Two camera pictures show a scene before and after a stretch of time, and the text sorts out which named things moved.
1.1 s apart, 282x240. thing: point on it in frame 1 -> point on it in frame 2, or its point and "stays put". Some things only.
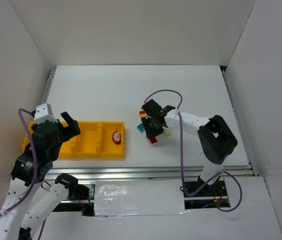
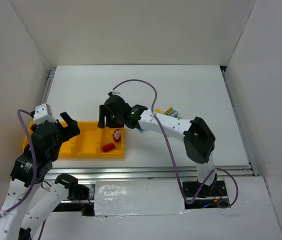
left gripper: [64, 128] stays put
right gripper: [154, 121] -> [108, 110]
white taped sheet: [141, 197] stays put
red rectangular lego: [153, 139] -> [107, 147]
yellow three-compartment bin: [94, 140] stays put
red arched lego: [116, 137] stays put
